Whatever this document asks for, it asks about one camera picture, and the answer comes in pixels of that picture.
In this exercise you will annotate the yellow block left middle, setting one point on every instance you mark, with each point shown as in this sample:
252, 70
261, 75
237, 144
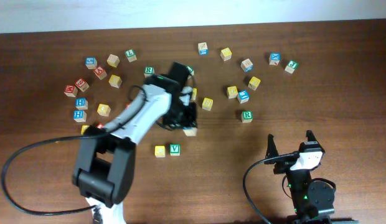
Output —
103, 110

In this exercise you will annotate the red A block upper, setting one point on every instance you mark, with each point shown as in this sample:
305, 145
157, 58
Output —
100, 72

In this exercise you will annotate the blue P block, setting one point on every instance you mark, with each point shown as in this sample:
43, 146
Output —
190, 132

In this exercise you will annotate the blue block right centre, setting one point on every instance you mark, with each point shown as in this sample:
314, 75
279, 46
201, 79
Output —
243, 96

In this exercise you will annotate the yellow block top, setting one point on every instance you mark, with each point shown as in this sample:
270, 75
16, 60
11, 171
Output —
226, 54

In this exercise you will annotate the blue H block upper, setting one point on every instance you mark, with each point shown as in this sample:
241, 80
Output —
81, 104

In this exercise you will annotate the blue block top left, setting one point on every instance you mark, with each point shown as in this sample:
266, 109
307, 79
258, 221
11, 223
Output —
91, 63

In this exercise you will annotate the green R block lower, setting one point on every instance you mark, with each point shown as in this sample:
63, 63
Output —
247, 116

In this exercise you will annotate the yellow block bottom left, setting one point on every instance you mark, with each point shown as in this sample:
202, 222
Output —
84, 128

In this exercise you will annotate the wood block blue side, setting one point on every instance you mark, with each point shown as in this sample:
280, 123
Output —
203, 48

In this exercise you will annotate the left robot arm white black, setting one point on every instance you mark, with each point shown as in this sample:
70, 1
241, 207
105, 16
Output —
104, 168

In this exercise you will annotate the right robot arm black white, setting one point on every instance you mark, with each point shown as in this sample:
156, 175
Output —
313, 198

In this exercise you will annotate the green V block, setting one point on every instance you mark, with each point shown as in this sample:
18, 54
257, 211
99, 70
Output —
174, 149

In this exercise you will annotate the blue H block lower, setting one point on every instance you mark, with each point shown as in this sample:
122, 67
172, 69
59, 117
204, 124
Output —
79, 116

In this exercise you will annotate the red I block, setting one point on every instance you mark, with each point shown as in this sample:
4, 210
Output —
100, 126

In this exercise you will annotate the red 6 block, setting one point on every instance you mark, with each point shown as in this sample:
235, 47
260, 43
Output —
81, 84

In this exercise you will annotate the green Z block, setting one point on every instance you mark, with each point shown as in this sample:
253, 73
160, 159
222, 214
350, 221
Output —
191, 72

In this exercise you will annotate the yellow block beside blue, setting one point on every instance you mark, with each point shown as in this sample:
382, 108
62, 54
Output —
232, 92

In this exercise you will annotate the blue X block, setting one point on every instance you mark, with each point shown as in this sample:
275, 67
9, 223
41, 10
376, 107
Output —
274, 58

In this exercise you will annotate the blue h block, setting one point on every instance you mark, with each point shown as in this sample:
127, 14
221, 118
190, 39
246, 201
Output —
79, 116
81, 104

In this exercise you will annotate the green r block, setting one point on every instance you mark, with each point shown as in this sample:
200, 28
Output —
247, 116
148, 71

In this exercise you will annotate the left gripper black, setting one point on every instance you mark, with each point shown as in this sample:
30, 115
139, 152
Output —
183, 116

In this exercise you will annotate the green R block upper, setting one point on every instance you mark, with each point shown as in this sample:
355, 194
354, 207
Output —
148, 71

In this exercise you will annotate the yellow block near A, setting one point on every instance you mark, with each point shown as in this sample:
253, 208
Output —
115, 81

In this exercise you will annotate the plain wood yellow block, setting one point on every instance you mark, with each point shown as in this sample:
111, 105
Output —
113, 60

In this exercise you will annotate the green J block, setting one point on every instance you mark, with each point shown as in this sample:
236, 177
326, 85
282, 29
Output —
291, 66

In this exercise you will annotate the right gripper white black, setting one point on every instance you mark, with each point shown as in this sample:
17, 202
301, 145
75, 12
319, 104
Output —
286, 159

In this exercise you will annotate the wood block orange picture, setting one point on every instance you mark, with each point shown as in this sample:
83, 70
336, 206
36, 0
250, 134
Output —
246, 65

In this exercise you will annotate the red M block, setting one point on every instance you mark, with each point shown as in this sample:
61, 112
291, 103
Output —
71, 91

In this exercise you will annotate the yellow C block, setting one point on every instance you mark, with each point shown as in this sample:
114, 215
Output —
160, 151

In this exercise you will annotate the green L block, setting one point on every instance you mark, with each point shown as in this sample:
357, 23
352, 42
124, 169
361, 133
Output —
130, 55

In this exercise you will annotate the yellow block centre right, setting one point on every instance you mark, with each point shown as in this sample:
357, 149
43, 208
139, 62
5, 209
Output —
207, 104

